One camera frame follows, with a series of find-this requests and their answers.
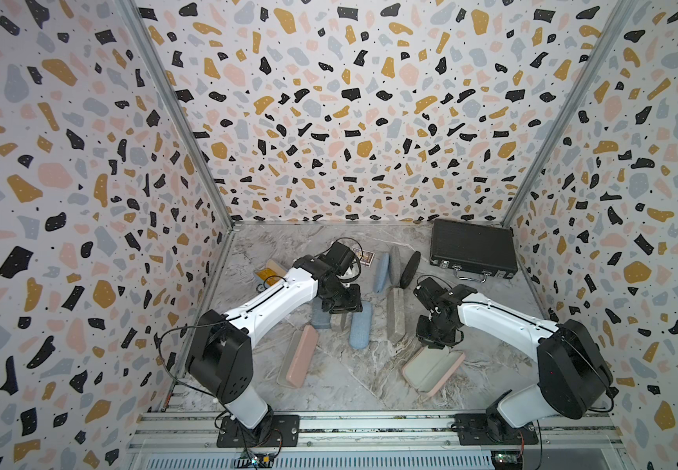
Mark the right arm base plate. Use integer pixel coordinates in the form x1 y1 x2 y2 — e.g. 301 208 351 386
450 412 539 446

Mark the grey case mint lining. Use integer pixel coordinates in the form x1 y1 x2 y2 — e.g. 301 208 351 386
311 298 331 330

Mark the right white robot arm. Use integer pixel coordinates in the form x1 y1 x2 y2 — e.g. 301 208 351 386
413 277 613 435

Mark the case with purple glasses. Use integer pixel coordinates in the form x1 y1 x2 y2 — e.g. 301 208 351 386
349 301 373 350

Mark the mint glasses case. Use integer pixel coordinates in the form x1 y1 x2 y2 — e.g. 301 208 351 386
330 313 353 333

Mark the black briefcase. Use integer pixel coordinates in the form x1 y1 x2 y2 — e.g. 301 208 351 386
430 219 518 279

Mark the playing card box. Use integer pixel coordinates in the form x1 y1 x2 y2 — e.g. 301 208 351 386
360 250 375 266

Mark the grey case with glasses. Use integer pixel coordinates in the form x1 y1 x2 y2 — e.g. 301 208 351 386
389 245 403 288

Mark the blue case brown lining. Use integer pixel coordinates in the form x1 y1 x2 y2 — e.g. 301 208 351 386
374 252 391 294

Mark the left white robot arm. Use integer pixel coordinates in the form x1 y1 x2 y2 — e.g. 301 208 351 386
185 241 362 443

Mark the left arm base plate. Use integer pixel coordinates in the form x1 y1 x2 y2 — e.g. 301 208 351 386
217 413 301 448

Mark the pink glasses case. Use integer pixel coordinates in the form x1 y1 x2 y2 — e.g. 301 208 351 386
277 324 319 389
401 347 465 398

